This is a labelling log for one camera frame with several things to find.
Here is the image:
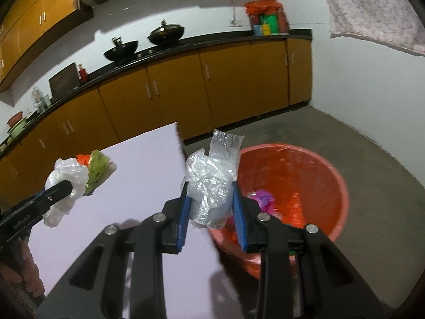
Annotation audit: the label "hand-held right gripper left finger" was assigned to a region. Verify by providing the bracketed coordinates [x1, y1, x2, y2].
[36, 176, 195, 319]

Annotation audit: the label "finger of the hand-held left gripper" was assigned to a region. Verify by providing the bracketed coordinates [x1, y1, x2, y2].
[33, 180, 73, 218]

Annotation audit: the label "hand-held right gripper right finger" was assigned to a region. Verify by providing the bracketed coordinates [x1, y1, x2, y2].
[232, 180, 386, 319]

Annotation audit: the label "white plastic bag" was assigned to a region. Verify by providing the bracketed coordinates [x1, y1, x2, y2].
[43, 157, 90, 228]

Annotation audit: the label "pink plastic bag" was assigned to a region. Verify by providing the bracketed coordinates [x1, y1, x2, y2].
[229, 189, 276, 228]

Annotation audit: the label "clear plastic bag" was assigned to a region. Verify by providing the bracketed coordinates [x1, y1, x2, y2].
[185, 128, 245, 230]

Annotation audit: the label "orange plastic bin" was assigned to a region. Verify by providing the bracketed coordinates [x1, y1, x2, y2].
[207, 144, 350, 280]

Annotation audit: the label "person's left hand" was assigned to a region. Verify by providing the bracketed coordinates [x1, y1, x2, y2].
[0, 245, 45, 298]

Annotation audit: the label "green plastic bowl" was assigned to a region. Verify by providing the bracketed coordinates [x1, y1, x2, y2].
[8, 120, 29, 138]

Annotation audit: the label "red plastic bowl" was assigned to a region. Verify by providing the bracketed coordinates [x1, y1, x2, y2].
[7, 111, 24, 127]

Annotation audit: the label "glass jar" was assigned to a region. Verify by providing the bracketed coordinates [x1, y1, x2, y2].
[31, 87, 50, 113]

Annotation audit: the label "brown cutting board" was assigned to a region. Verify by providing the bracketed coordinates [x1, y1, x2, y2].
[48, 62, 80, 99]

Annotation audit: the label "red bottle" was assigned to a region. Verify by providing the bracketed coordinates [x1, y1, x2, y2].
[77, 63, 90, 84]

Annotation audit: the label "wooden kitchen base cabinets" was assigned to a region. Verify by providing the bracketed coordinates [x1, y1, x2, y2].
[0, 38, 313, 190]

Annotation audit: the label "black wok with ladle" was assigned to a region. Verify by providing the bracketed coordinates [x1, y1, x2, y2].
[103, 37, 139, 63]

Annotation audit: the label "black wok with lid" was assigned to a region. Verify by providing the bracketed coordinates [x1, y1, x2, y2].
[147, 20, 185, 45]

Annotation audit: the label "black kitchen countertop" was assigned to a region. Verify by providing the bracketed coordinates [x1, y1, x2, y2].
[0, 29, 313, 155]

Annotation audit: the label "orange bag of colourful packets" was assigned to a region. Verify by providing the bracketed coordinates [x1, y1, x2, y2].
[245, 0, 289, 36]

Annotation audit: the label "floral hanging cloth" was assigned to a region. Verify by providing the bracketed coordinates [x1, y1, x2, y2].
[319, 0, 425, 57]

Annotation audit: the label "long wooden wall cabinet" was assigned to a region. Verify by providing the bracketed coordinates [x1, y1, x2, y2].
[0, 0, 94, 92]

